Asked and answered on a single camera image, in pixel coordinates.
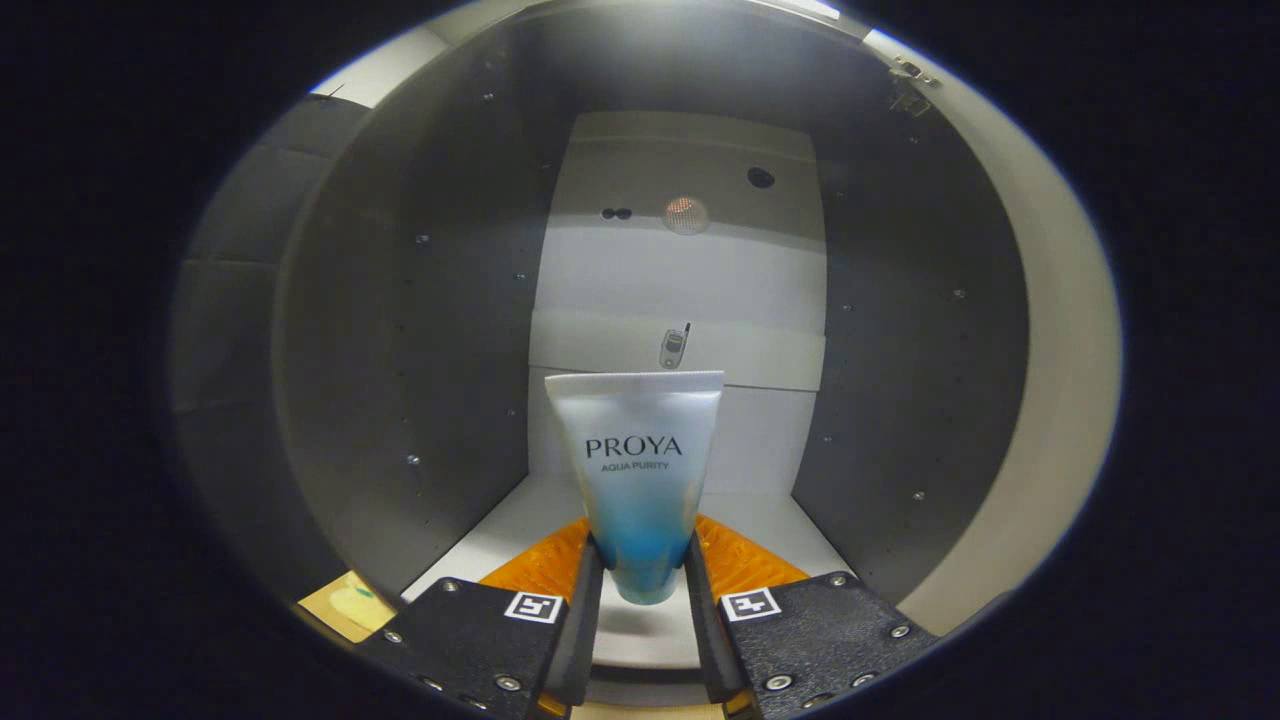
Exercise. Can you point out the white and blue cosmetic tube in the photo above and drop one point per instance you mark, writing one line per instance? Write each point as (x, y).
(635, 480)

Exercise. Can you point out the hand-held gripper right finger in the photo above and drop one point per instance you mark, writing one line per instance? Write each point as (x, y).
(705, 640)

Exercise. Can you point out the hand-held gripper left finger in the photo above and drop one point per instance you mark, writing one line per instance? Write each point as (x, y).
(585, 640)

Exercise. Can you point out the metal door hinge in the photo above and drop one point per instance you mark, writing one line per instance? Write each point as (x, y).
(910, 95)

